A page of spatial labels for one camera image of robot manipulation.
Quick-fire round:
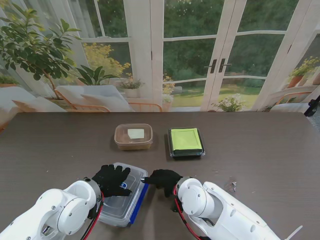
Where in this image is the black tripod stand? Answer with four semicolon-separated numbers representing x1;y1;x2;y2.
303;99;320;117

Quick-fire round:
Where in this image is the black plastic container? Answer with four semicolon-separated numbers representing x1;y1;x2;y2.
167;127;206;158

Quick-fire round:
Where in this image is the red cable on right arm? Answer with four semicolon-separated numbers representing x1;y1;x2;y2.
173;186;201;240

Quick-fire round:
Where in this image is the clear container with blue clips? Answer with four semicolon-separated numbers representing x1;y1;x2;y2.
98;162;150;228

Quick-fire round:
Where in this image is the large clear lid blue sticker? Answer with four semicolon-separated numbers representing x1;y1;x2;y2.
98;162;149;227

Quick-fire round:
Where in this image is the red cable on left arm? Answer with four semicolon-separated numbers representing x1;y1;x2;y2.
83;191;105;240

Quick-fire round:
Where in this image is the brown translucent container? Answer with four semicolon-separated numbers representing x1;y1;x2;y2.
114;123;154;151

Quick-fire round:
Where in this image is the clear lid with green sheet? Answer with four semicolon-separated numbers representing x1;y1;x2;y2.
167;127;206;158

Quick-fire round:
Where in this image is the small clear lid white label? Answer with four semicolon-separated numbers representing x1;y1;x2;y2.
114;123;153;145

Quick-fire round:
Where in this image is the red cable on arm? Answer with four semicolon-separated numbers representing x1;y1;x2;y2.
173;186;201;240
83;191;105;240

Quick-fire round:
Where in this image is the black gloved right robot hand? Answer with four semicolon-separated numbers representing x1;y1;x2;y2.
140;169;184;199

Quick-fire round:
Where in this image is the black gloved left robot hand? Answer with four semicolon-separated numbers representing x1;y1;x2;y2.
91;164;133;199

